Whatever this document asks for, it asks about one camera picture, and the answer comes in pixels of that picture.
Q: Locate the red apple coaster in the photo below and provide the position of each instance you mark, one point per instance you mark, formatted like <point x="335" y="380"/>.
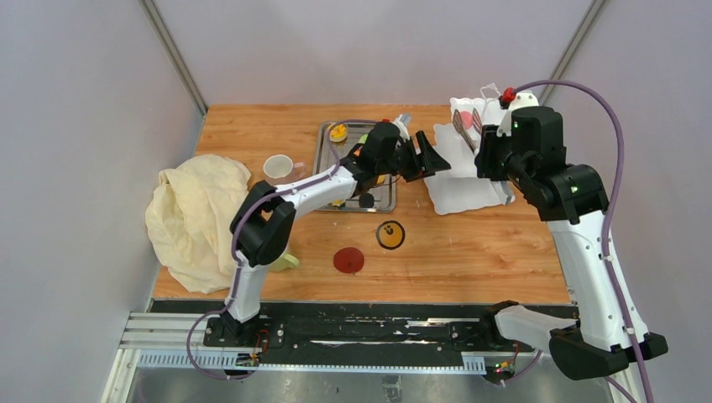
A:
<point x="349" y="260"/>

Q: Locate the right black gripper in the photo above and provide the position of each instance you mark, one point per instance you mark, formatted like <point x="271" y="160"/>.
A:
<point x="489" y="143"/>

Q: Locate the pink handled white mug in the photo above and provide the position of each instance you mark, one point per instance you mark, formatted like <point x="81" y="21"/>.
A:
<point x="280" y="169"/>

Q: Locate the green handled white mug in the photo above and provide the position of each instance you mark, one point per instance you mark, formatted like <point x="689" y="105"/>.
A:
<point x="286" y="261"/>

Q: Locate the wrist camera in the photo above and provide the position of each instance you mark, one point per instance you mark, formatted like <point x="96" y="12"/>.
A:
<point x="511" y="101"/>
<point x="401" y="122"/>

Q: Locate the black sandwich cookie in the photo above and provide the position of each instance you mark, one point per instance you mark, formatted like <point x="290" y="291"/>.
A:
<point x="366" y="200"/>

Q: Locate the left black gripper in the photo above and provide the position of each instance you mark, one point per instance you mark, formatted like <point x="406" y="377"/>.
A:
<point x="431" y="160"/>

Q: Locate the pink macaron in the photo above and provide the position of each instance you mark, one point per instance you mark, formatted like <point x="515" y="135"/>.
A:
<point x="466" y="119"/>

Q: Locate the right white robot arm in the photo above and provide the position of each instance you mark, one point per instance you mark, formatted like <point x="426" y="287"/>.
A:
<point x="608" y="334"/>

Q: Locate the white three-tier dessert stand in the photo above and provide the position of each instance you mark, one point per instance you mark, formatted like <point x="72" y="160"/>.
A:
<point x="460" y="189"/>

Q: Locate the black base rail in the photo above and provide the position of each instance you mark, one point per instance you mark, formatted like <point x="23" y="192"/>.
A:
<point x="345" y="337"/>

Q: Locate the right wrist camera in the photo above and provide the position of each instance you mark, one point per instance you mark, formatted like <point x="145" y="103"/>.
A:
<point x="511" y="101"/>

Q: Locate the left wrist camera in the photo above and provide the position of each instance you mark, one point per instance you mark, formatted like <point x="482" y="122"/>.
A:
<point x="401" y="122"/>

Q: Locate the steel baking tray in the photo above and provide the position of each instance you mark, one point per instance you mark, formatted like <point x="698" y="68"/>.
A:
<point x="380" y="197"/>

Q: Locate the cream cloth bag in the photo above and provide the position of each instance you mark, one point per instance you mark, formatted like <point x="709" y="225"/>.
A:
<point x="188" y="220"/>

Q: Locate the metal serving tongs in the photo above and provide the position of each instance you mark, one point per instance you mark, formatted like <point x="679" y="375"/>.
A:
<point x="467" y="134"/>

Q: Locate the yellow face coaster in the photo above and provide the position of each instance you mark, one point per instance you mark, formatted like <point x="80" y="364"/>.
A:
<point x="390" y="235"/>

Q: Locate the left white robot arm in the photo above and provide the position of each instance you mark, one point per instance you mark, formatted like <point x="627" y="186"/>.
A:
<point x="262" y="226"/>

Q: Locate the yellow flower tart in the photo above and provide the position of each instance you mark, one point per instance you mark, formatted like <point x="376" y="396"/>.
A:
<point x="337" y="132"/>

